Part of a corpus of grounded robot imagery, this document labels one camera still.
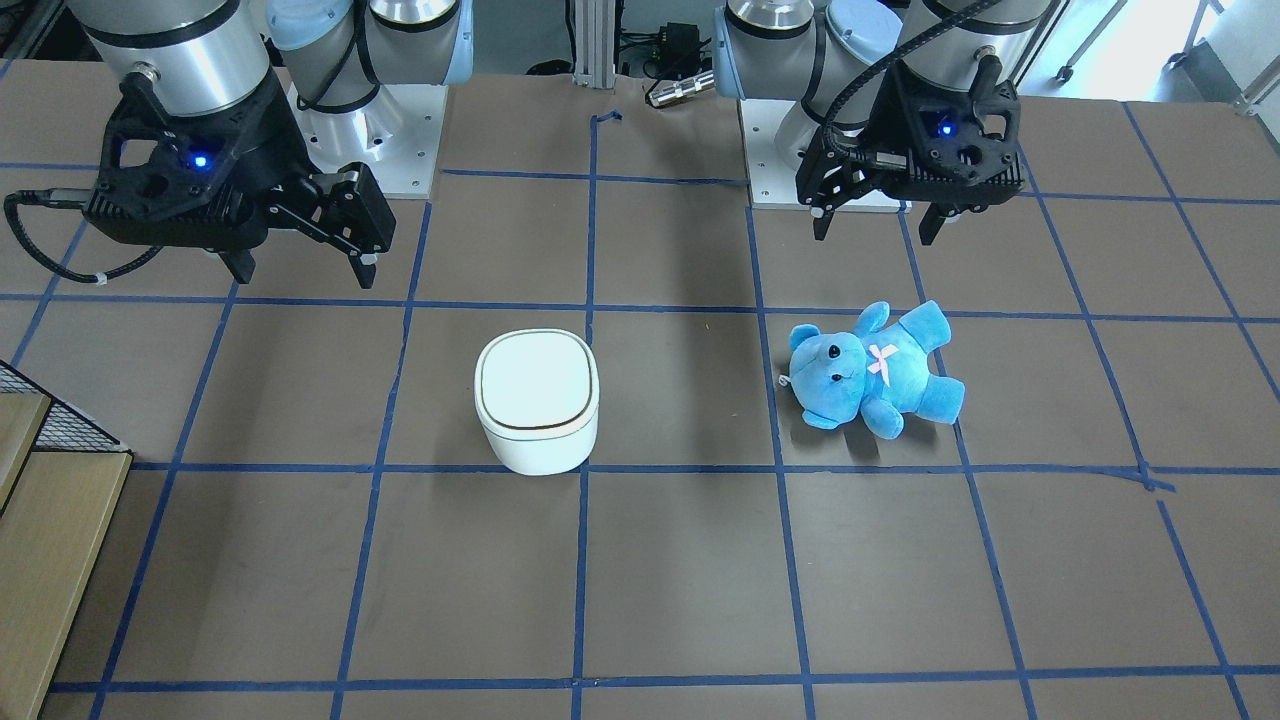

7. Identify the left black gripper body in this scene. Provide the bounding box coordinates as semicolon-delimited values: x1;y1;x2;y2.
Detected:
796;60;1025;211

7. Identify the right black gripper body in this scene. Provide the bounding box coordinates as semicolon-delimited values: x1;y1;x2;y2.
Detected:
83;72;396;256

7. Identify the white trash can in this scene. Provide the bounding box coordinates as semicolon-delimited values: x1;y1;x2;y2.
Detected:
474;328;602;477

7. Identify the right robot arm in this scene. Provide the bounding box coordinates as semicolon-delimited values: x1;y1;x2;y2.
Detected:
41;1;474;290

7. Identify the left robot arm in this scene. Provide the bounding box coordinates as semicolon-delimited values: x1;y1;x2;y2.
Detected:
713;1;1050;245

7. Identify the blue teddy bear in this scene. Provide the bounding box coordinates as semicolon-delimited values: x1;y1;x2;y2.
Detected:
778;300;966;439

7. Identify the silver metal cylinder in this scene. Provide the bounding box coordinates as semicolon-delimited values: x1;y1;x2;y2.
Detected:
644;70;716;110

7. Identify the black power adapter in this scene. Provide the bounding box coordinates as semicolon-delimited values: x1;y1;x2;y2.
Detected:
654;22;701;64

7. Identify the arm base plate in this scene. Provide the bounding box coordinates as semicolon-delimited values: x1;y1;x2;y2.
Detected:
739;96;901;211
292;85;451;200

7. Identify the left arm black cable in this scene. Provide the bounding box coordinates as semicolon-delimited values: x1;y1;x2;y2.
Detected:
824;0;1004;151

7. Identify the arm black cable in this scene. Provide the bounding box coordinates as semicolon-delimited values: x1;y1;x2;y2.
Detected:
3;186;221;284
824;0;1004;151

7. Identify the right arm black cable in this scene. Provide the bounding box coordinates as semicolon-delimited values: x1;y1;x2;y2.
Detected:
3;186;221;284

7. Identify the aluminium frame post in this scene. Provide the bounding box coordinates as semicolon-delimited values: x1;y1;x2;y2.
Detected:
566;1;622;92

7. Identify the wooden wire shelf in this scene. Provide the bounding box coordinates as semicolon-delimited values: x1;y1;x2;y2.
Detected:
1;363;133;719

